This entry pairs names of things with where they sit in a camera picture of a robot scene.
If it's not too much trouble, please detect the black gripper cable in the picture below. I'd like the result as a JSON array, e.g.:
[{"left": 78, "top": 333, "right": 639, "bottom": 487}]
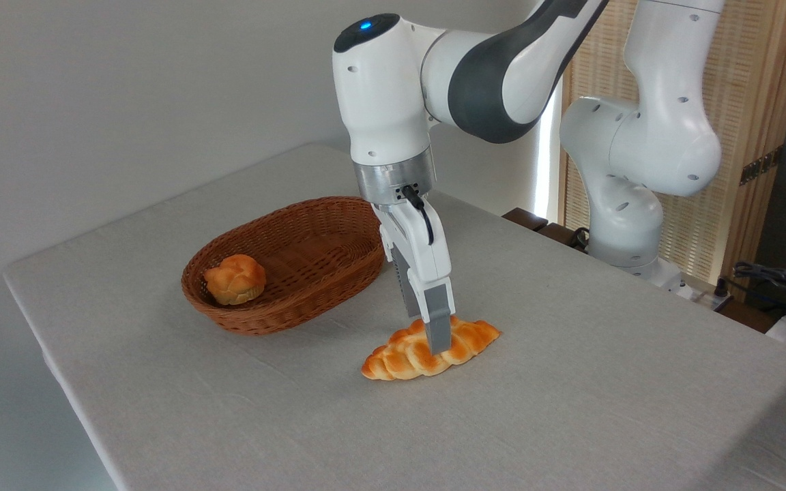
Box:
[{"left": 401, "top": 185, "right": 435, "bottom": 246}]

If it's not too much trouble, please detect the long braided bread loaf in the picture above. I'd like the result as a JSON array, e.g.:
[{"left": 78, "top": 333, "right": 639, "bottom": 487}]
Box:
[{"left": 361, "top": 315, "right": 501, "bottom": 381}]

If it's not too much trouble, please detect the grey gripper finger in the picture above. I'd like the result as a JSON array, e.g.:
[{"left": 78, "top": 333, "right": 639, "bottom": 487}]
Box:
[
  {"left": 390, "top": 244, "right": 425, "bottom": 320},
  {"left": 421, "top": 276, "right": 456, "bottom": 356}
]

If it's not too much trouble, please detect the brown wicker oval basket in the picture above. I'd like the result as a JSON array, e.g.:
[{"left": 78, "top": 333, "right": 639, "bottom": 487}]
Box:
[{"left": 181, "top": 196, "right": 387, "bottom": 336}]

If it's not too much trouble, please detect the round knotted bread roll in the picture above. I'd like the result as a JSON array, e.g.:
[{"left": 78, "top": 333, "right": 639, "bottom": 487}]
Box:
[{"left": 203, "top": 254, "right": 267, "bottom": 306}]

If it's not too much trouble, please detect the grey tablecloth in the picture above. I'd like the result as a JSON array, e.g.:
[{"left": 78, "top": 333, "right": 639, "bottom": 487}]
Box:
[{"left": 3, "top": 143, "right": 786, "bottom": 491}]

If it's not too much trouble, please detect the dark metal screen hinge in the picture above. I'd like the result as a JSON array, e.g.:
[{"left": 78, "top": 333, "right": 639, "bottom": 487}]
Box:
[{"left": 739, "top": 146, "right": 785, "bottom": 186}]

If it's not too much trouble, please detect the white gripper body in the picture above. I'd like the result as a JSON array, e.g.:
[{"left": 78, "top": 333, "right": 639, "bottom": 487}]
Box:
[{"left": 372, "top": 194, "right": 454, "bottom": 291}]

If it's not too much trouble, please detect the black cable bundle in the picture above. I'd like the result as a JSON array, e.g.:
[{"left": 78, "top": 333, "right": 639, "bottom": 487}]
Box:
[{"left": 733, "top": 261, "right": 786, "bottom": 316}]

